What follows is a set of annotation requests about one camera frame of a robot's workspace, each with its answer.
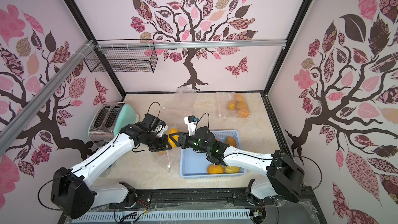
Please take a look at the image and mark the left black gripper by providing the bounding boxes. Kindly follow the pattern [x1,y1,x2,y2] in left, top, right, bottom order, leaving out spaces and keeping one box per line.
[142,132,173,152]

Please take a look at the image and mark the clear zipper bag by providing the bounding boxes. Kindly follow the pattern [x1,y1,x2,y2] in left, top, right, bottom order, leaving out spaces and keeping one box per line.
[163,86,198,115]
[155,125,180,173]
[216,92,251,118]

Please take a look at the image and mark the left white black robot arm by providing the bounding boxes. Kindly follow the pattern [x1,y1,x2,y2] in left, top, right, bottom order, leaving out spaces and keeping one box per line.
[50,114,172,219]

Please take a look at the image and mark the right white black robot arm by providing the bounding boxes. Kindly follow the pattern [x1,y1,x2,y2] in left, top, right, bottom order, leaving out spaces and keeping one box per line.
[169,126,305,203]

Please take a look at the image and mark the light blue plastic basket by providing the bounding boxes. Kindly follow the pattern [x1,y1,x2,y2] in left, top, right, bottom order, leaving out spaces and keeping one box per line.
[180,130,247,179]

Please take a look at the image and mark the mint green toaster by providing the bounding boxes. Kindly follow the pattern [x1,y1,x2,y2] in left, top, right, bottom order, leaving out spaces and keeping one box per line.
[88,102,140,146]

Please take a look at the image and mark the yellow green potato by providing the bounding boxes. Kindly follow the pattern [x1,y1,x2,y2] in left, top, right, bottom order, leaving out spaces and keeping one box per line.
[224,166,240,174]

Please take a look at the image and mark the white vent strip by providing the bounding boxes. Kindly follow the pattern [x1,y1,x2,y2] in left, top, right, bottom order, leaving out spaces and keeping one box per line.
[65,209,251,224]

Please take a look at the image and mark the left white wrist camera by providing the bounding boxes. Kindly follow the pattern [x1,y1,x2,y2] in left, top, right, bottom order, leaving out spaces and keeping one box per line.
[154,120,169,137]

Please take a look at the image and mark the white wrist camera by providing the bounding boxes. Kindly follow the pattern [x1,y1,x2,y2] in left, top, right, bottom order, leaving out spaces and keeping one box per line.
[184,115,199,136]
[154,120,169,137]

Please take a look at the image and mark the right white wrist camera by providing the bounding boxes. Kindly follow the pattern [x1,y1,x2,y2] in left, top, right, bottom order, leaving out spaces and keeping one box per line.
[184,115,199,136]

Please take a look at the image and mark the black wire basket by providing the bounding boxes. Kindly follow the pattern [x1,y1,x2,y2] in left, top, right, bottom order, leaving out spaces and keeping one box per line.
[84,39,158,73]

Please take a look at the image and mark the aluminium frame bar left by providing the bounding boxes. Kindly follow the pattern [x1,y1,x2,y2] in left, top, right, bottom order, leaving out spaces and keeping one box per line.
[1,40,95,154]

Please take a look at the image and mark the aluminium frame bar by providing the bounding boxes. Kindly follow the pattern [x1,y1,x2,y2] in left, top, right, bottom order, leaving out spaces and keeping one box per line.
[1,40,95,154]
[96,39,287,49]

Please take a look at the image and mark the aluminium frame bar back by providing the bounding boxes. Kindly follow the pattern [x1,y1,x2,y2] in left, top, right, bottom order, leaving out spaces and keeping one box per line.
[96,39,287,49]

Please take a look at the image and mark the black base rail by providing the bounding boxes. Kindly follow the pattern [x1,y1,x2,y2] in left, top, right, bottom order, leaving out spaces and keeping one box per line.
[58,187,326,224]

